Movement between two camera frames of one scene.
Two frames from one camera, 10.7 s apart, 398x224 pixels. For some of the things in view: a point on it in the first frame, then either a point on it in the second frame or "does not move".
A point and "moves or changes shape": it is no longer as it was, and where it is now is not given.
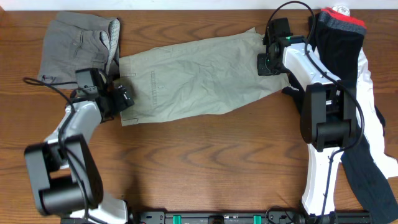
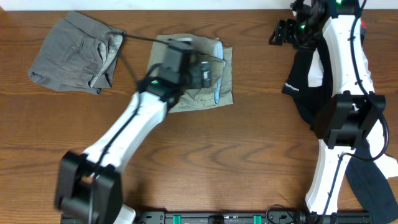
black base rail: (245, 217) does not move
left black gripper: (120, 104) → (200, 71)
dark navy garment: (370, 183) does not move
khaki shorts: (195, 74) moves or changes shape
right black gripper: (262, 70) → (285, 32)
